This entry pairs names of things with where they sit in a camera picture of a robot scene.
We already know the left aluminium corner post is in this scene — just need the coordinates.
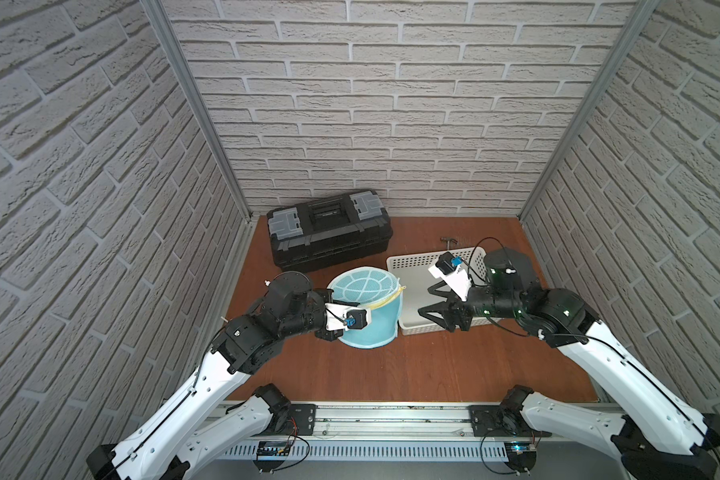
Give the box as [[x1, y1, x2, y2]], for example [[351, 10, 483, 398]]
[[142, 0, 252, 223]]

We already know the right controller circuit board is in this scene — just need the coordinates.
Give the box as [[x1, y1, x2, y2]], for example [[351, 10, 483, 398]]
[[504, 443, 537, 475]]

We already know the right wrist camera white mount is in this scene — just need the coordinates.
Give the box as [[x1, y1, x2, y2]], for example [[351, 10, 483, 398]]
[[428, 251, 473, 301]]

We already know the small steel hammer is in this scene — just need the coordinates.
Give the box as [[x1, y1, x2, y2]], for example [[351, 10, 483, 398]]
[[440, 237, 458, 250]]

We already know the left controller circuit board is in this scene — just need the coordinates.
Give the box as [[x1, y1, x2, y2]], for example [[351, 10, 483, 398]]
[[253, 441, 292, 473]]

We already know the white perforated plastic basket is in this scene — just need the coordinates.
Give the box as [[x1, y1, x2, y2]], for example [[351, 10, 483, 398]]
[[386, 247, 486, 335]]

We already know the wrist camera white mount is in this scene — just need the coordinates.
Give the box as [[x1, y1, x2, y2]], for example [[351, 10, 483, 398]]
[[325, 303, 372, 331], [428, 251, 473, 301]]

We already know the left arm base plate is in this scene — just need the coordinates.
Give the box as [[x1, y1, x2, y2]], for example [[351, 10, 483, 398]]
[[259, 403, 317, 436]]

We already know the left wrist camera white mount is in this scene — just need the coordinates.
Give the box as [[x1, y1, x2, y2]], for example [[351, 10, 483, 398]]
[[325, 303, 372, 331]]

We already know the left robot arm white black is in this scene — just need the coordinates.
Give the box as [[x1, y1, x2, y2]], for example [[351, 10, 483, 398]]
[[86, 271, 371, 479]]

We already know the aluminium corner post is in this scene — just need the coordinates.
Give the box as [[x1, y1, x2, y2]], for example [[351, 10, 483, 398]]
[[142, 0, 252, 223], [518, 0, 660, 223]]

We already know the controller circuit board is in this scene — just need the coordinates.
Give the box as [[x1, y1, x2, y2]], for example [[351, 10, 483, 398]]
[[253, 441, 292, 473], [504, 443, 537, 475]]

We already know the black plastic toolbox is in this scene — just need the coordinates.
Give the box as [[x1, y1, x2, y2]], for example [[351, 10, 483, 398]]
[[266, 190, 393, 273]]

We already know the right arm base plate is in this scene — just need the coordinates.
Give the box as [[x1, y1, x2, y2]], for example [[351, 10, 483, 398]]
[[467, 405, 552, 438]]

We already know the right aluminium corner post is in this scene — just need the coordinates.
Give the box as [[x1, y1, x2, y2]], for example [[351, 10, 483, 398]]
[[518, 0, 660, 223]]

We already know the teal mesh laundry bag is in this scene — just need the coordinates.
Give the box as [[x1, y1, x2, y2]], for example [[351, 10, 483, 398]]
[[328, 266, 404, 350]]

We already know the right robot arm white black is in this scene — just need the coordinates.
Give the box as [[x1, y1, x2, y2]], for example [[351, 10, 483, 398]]
[[418, 248, 720, 479]]

